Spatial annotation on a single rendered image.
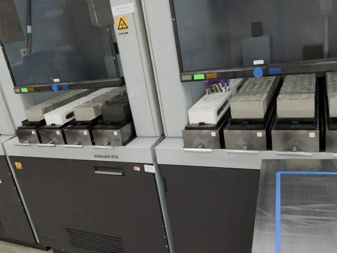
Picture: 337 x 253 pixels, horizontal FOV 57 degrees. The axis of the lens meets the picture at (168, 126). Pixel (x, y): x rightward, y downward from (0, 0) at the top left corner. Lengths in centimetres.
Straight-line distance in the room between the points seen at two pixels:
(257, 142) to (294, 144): 11
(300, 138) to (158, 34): 59
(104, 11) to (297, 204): 49
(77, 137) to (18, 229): 86
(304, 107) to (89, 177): 93
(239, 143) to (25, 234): 141
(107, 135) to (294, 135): 70
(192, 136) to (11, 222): 131
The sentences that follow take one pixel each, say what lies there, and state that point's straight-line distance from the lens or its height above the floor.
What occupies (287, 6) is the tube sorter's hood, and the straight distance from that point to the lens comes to 102.
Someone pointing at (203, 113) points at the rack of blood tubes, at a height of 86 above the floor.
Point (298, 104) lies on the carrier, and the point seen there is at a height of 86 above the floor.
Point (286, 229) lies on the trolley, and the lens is 59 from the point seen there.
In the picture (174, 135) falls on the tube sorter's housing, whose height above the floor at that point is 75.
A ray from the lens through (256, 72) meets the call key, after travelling 103.
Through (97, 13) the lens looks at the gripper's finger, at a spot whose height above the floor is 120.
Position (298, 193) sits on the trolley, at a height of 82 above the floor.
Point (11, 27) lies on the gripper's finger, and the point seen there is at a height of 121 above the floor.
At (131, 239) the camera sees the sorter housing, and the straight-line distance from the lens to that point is 153.
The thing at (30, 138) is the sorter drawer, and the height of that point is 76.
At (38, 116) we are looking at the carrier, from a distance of 161.
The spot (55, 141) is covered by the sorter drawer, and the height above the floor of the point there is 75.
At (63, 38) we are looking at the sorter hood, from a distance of 138.
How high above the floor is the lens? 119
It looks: 19 degrees down
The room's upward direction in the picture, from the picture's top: 10 degrees counter-clockwise
